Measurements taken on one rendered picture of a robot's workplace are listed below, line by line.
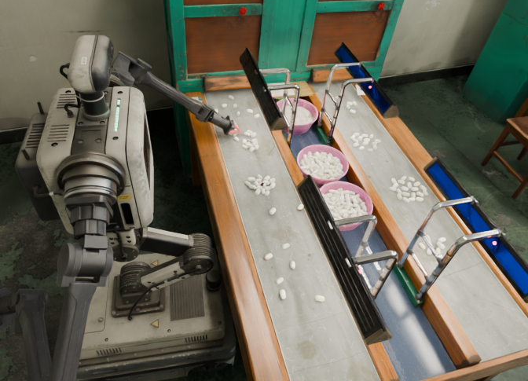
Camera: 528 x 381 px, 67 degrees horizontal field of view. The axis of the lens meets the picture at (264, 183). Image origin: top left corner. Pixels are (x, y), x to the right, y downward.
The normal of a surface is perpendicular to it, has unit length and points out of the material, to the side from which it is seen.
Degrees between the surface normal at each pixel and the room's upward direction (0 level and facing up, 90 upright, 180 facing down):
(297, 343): 0
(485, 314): 0
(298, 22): 90
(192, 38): 90
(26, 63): 90
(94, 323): 0
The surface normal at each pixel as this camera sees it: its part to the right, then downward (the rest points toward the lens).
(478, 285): 0.08, -0.69
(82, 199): 0.14, -0.40
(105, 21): 0.35, 0.69
